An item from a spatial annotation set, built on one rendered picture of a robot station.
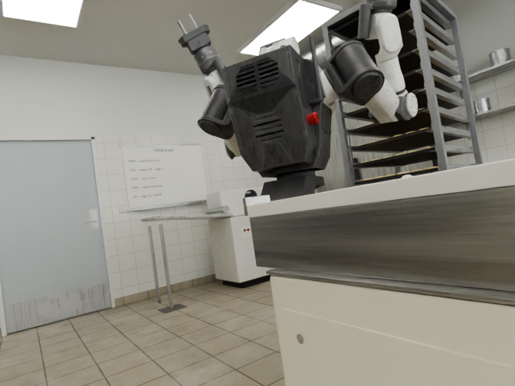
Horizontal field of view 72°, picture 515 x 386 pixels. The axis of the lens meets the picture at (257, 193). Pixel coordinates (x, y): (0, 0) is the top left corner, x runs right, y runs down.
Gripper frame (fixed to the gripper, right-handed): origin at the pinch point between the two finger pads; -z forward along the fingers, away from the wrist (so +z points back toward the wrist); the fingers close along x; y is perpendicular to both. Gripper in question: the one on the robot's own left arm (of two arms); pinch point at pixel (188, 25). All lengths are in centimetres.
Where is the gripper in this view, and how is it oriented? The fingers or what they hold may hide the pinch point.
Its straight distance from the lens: 148.0
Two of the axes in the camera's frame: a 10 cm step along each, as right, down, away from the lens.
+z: 5.0, 8.6, 1.2
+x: 8.6, -5.1, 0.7
